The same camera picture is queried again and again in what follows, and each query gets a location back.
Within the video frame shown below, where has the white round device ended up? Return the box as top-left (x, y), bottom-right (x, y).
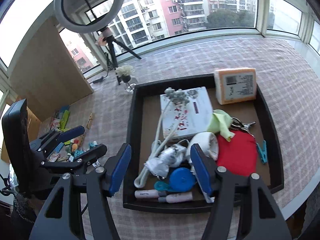
top-left (185, 132), bottom-right (219, 164)

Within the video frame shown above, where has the orange white tissue pack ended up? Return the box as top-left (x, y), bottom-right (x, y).
top-left (214, 67), bottom-right (257, 105)

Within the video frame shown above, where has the green packet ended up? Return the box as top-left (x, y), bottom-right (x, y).
top-left (60, 110), bottom-right (70, 129)

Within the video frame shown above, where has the wooden clothespin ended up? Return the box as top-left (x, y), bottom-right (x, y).
top-left (86, 113), bottom-right (94, 129)

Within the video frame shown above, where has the red cloth pouch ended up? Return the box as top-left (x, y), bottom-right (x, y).
top-left (216, 131), bottom-right (258, 177)

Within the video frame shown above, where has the blue tape measure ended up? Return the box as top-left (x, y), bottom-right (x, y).
top-left (154, 167), bottom-right (197, 192)

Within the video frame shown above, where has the teal clothespin in tray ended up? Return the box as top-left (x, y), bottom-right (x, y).
top-left (256, 140), bottom-right (268, 164)

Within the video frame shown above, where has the light green cloth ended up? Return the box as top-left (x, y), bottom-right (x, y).
top-left (207, 109), bottom-right (235, 142)

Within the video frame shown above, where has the metal clip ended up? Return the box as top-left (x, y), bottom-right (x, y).
top-left (230, 117), bottom-right (256, 136)

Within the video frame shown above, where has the wooden cabinet panel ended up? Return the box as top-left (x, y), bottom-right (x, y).
top-left (9, 16), bottom-right (93, 121)

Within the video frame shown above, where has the white tissue box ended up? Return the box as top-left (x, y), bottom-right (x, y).
top-left (160, 87), bottom-right (213, 141)

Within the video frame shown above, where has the black tray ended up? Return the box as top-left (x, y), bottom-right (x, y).
top-left (123, 74), bottom-right (284, 214)

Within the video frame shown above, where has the small flower vase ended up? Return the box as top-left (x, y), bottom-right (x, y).
top-left (116, 64), bottom-right (138, 93)

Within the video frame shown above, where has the white artificial berry stem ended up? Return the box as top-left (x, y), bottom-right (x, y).
top-left (134, 87), bottom-right (190, 189)

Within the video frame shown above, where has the black tripod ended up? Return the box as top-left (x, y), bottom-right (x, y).
top-left (96, 28), bottom-right (143, 69)

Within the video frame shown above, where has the pink plaid tablecloth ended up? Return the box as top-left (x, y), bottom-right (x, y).
top-left (67, 38), bottom-right (319, 239)

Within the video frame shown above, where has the ring light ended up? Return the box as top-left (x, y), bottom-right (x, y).
top-left (53, 0), bottom-right (124, 34)

